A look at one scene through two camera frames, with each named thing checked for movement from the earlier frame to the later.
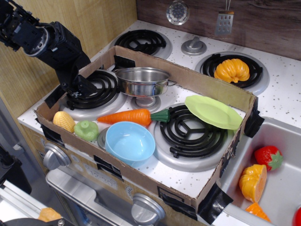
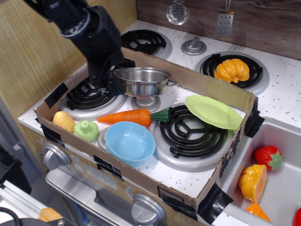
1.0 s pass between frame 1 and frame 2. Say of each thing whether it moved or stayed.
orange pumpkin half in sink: stayed
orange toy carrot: stayed
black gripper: moved
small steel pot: stayed
